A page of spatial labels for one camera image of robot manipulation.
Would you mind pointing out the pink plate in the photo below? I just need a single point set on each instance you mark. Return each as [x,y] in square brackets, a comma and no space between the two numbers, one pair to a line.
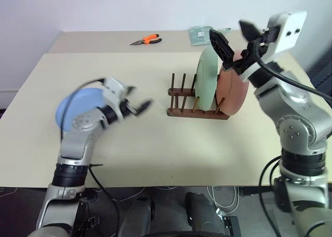
[232,91]

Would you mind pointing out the clear plastic bag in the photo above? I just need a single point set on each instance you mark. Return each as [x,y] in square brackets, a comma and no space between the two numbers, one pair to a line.
[198,36]

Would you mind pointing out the black box under table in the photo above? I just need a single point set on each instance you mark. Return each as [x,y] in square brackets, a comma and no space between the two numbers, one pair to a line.
[232,226]

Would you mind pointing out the dark rounded shape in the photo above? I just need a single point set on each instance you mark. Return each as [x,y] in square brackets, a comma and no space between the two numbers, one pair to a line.
[202,213]
[137,216]

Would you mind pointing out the black ribbed object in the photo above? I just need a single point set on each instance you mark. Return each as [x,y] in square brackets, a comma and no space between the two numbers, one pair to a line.
[323,71]

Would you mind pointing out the blue plate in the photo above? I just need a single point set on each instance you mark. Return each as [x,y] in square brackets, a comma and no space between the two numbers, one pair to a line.
[83,102]

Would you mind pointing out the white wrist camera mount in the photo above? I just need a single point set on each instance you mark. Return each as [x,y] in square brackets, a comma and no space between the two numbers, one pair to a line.
[114,89]
[288,32]

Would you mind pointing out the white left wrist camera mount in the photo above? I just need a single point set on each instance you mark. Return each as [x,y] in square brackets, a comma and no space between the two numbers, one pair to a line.
[114,89]

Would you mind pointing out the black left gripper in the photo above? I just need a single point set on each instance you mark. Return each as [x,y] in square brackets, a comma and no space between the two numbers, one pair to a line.
[128,109]

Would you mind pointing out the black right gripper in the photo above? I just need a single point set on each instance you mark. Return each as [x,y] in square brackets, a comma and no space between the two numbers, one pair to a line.
[247,58]

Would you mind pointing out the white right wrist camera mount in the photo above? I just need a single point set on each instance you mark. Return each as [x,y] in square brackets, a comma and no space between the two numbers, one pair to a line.
[288,32]

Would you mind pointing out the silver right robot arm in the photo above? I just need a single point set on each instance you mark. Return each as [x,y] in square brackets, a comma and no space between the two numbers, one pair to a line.
[293,110]

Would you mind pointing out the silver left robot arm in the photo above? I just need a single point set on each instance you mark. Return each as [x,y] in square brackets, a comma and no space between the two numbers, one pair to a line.
[75,141]

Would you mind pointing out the green plate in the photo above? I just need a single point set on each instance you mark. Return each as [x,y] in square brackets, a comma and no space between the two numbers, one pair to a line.
[206,76]

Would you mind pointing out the wooden dish rack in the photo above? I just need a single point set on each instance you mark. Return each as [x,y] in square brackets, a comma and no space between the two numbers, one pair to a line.
[181,112]

